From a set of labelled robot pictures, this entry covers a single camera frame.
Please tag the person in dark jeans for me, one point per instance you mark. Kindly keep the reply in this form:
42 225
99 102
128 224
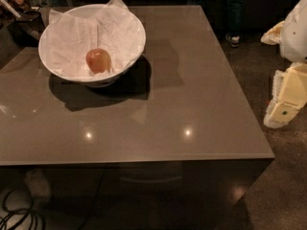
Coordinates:
234 14

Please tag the red yellow apple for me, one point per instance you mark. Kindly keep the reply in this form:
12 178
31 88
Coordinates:
98 60

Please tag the white bowl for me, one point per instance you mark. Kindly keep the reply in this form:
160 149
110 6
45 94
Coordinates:
64 71

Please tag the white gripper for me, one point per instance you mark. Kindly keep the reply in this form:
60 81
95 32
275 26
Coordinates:
295 35

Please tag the white cloth under table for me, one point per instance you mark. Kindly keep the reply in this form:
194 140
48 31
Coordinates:
39 187

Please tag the white paper sheet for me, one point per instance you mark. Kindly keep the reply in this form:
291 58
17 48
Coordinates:
76 39

